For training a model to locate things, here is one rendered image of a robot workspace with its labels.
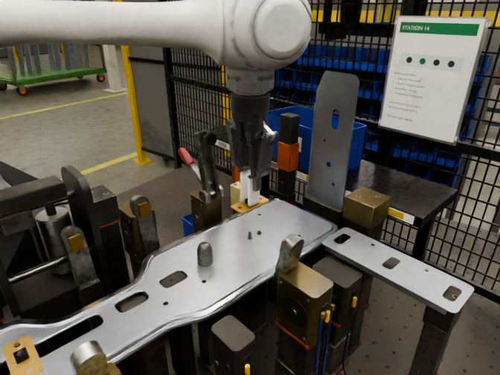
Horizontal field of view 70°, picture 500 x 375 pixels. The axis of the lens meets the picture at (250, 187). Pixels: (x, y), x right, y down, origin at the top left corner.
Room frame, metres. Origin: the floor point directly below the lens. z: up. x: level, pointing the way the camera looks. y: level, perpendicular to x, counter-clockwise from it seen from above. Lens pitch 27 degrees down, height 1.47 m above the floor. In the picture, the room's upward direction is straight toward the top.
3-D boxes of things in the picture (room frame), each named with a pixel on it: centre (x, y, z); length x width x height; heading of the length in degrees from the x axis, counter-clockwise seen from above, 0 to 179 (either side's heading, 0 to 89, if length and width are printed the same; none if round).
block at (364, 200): (0.77, -0.29, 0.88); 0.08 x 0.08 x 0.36; 43
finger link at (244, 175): (0.69, 0.01, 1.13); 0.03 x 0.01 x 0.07; 133
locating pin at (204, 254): (0.60, 0.09, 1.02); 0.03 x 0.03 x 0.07
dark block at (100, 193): (0.68, 0.32, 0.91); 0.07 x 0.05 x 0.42; 43
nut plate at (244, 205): (0.68, 0.00, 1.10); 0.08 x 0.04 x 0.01; 133
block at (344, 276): (0.58, -0.19, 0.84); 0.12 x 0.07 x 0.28; 43
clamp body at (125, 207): (0.71, 0.27, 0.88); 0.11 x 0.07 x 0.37; 43
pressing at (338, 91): (0.85, -0.20, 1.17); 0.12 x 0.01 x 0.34; 43
